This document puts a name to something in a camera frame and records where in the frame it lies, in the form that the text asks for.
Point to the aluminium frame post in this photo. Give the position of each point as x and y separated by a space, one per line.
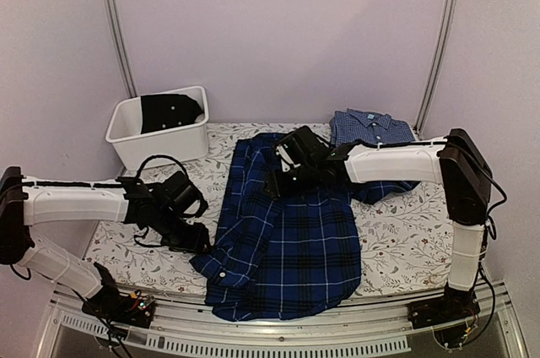
113 18
444 32

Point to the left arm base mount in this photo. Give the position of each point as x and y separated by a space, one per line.
134 308

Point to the right aluminium frame post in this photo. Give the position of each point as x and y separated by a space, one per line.
444 32

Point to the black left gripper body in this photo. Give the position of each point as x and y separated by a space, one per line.
175 237

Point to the floral patterned table mat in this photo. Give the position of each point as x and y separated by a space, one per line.
405 239

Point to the white plastic bin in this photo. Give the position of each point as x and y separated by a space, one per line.
183 143

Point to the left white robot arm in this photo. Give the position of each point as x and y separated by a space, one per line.
26 202

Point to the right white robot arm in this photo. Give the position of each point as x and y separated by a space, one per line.
453 162

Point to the folded blue gingham shirt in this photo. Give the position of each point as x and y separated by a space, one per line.
370 127

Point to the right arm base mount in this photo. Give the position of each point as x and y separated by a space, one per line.
452 317

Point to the dark blue plaid shirt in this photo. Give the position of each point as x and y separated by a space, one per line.
285 258

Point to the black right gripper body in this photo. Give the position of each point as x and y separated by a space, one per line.
300 186

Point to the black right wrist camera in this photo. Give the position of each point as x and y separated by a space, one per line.
302 147

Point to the left aluminium frame post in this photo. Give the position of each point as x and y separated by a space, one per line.
113 18

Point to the black shirt in bin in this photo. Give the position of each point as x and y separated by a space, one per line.
166 111

